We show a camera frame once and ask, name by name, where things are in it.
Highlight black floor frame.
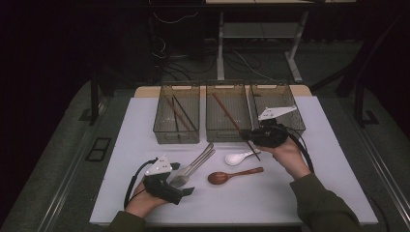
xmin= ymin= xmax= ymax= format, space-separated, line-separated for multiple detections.
xmin=85 ymin=136 xmax=113 ymax=162

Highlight metal knife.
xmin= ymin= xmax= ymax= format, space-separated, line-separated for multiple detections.
xmin=172 ymin=142 xmax=215 ymax=182

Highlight white floor cable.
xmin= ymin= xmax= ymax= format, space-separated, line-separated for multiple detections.
xmin=232 ymin=49 xmax=277 ymax=82

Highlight metal fork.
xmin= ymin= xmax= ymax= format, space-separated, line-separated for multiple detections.
xmin=167 ymin=148 xmax=217 ymax=189

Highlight transparent grey plastic bin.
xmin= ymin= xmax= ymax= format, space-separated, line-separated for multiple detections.
xmin=153 ymin=84 xmax=201 ymax=145
xmin=205 ymin=83 xmax=253 ymax=143
xmin=249 ymin=83 xmax=307 ymax=143

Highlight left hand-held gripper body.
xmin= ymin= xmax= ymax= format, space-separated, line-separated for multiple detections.
xmin=142 ymin=155 xmax=185 ymax=206

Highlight black floor cables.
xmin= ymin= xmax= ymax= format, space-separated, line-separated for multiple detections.
xmin=151 ymin=35 xmax=293 ymax=83

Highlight metal floor rail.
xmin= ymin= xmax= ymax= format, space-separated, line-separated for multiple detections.
xmin=37 ymin=127 xmax=100 ymax=232
xmin=356 ymin=125 xmax=410 ymax=223

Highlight person's right hand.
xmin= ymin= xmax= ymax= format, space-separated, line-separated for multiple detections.
xmin=257 ymin=136 xmax=312 ymax=181

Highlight white metal desk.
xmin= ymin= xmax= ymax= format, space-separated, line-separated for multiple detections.
xmin=204 ymin=0 xmax=357 ymax=84

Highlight black tripod legs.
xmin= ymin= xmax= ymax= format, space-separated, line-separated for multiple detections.
xmin=309 ymin=13 xmax=410 ymax=99

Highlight brown wooden spoon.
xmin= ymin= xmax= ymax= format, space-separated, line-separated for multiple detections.
xmin=207 ymin=166 xmax=265 ymax=186

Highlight right hand-held gripper black cable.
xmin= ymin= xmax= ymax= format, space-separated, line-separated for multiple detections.
xmin=285 ymin=126 xmax=315 ymax=174

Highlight hand-held gripper black cable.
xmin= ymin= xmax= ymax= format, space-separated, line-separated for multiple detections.
xmin=285 ymin=126 xmax=315 ymax=174
xmin=123 ymin=158 xmax=160 ymax=210

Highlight white ceramic spoon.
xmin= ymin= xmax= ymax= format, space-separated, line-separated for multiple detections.
xmin=224 ymin=148 xmax=262 ymax=167

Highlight left hand-held gripper black cable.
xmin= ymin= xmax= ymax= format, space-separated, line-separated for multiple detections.
xmin=123 ymin=158 xmax=160 ymax=210

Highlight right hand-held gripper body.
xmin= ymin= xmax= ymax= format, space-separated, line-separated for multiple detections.
xmin=250 ymin=105 xmax=298 ymax=149

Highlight person's left hand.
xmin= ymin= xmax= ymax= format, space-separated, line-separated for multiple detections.
xmin=125 ymin=180 xmax=169 ymax=218

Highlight white table mat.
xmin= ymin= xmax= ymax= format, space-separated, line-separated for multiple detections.
xmin=89 ymin=95 xmax=379 ymax=225

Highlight white hanging cable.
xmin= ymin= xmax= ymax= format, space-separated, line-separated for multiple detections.
xmin=152 ymin=11 xmax=200 ymax=25

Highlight black metal stand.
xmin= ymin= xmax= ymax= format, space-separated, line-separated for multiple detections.
xmin=78 ymin=69 xmax=109 ymax=127
xmin=352 ymin=81 xmax=381 ymax=129

